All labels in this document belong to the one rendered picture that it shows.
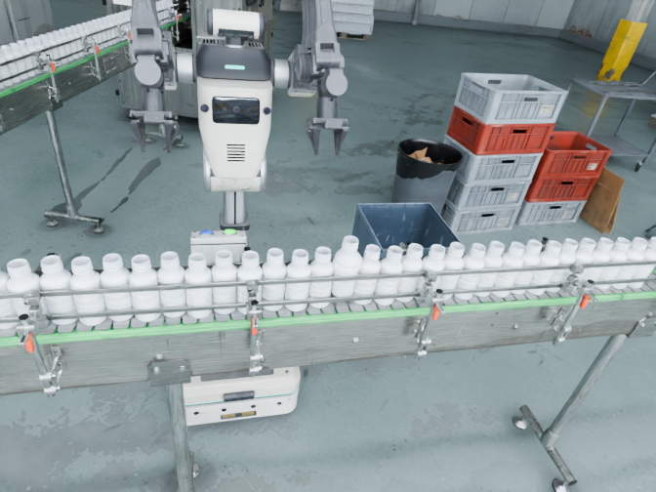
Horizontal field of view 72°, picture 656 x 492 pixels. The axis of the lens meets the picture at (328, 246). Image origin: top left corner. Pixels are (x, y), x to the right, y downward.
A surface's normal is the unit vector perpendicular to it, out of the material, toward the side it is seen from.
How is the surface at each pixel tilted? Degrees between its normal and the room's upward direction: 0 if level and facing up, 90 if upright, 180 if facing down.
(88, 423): 0
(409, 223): 90
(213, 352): 90
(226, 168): 90
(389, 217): 90
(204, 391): 31
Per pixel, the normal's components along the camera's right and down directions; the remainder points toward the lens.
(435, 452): 0.11, -0.82
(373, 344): 0.22, 0.58
